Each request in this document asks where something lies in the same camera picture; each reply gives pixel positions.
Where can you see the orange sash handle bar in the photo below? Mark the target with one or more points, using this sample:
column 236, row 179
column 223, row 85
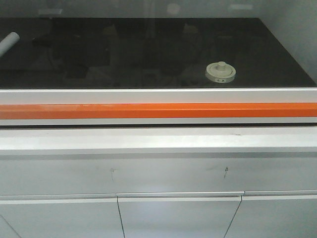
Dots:
column 158, row 111

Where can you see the glass jar with beige lid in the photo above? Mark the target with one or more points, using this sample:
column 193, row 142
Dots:
column 220, row 72

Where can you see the white fume hood cabinet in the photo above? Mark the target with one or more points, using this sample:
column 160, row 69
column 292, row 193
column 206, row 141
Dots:
column 168, row 182

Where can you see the white plastic pipe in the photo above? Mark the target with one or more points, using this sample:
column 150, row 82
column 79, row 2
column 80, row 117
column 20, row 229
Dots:
column 8, row 42

